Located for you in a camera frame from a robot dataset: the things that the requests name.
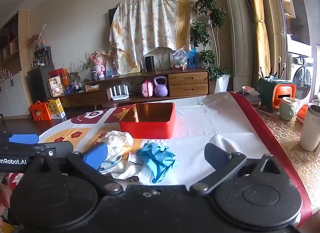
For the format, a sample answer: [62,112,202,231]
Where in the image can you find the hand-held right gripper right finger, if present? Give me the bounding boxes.
[189,143,281,195]

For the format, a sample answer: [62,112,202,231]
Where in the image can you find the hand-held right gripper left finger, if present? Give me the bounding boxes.
[26,142,123,195]

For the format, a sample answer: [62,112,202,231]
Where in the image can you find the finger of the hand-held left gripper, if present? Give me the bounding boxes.
[30,141,73,158]
[0,131,40,146]

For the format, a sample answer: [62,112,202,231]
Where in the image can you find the printed face mask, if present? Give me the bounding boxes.
[98,155,123,174]

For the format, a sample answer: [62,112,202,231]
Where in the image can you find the cream white cloth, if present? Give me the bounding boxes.
[96,130,134,161]

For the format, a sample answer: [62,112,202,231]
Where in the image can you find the bag of cotton swabs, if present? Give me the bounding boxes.
[112,152,152,181]

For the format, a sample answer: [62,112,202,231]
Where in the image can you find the blue rubber glove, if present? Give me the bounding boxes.
[136,142,179,184]

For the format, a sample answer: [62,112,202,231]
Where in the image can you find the person's left hand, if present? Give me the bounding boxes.
[0,184,13,225]

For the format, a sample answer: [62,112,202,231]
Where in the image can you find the orange gift bag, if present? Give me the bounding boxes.
[30,101,53,121]

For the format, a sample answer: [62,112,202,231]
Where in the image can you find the yellow carton box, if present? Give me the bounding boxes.
[47,98,66,119]

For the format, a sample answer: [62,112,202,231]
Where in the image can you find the white cabinet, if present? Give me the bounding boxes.
[0,72,32,120]

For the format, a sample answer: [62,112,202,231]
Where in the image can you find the cream snack box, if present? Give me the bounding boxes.
[48,76,64,97]

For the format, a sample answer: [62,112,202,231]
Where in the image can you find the white router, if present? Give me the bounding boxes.
[109,85,130,101]

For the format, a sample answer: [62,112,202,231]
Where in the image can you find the white planter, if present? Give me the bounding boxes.
[214,74,231,93]

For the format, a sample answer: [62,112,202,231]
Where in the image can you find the orange gift boxes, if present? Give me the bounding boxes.
[49,68,71,91]

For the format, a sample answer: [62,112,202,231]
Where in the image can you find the wooden tv cabinet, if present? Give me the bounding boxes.
[51,67,210,109]

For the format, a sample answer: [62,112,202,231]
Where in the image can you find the gold patterned table cover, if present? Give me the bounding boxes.
[255,106,320,210]

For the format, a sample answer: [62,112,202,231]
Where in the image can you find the green brush holder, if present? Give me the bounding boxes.
[257,56,296,106]

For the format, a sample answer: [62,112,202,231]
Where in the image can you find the purple kettlebell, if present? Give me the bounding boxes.
[153,76,169,97]

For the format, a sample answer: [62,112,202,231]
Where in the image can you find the pink toy suitcase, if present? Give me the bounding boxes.
[141,80,154,98]

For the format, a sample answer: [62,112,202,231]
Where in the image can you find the black water dispenser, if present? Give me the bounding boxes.
[33,46,52,70]

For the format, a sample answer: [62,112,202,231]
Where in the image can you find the green mug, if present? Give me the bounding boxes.
[279,97,296,121]

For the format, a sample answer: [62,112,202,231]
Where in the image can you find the potted orchid plant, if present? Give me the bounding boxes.
[79,51,97,81]

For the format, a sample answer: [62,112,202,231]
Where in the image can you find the pink plush doll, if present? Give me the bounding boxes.
[90,50,107,79]

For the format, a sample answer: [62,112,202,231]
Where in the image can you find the orange plastic stool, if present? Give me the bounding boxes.
[272,84,297,111]

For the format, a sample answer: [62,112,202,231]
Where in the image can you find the blue toy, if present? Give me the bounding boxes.
[188,51,198,68]

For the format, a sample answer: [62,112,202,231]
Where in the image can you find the clear plastic bag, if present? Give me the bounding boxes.
[172,48,189,70]

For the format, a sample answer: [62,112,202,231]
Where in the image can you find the white tumbler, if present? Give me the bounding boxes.
[300,104,320,152]

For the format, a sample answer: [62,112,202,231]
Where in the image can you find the black cylinder speaker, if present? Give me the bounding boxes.
[145,56,155,72]

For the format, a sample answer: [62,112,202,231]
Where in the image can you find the white washing machine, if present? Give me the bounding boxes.
[287,52,315,104]

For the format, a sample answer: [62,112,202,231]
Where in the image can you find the covered standing air conditioner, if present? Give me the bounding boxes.
[221,0,256,79]

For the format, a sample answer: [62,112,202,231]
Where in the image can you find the yellow curtain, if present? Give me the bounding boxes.
[247,0,272,91]

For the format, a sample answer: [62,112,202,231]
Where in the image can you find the floral cloth cover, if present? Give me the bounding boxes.
[109,0,196,76]

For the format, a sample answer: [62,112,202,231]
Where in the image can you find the black television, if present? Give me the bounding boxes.
[108,8,118,38]

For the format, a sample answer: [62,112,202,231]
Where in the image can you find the green potted tree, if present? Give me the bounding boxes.
[190,0,232,81]

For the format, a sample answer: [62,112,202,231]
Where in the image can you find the wooden wall shelf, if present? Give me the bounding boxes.
[0,10,31,84]

